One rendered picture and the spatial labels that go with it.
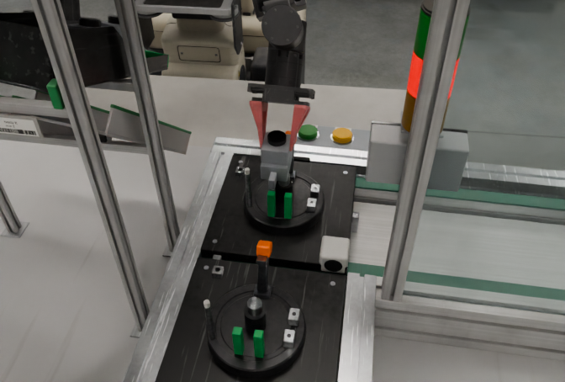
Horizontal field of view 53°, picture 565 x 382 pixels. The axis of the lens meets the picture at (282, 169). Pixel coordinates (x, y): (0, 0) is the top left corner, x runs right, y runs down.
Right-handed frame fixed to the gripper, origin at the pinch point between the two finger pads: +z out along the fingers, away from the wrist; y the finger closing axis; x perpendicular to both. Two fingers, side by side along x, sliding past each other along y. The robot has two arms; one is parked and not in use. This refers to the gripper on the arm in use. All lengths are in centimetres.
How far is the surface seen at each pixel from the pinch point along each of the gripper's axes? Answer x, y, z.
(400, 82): 219, 35, -29
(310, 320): -9.9, 8.8, 24.4
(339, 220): 6.2, 11.2, 12.0
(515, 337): -1.8, 40.0, 25.5
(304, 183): 10.1, 4.4, 6.8
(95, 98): 47, -53, -4
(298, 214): 3.7, 4.5, 11.6
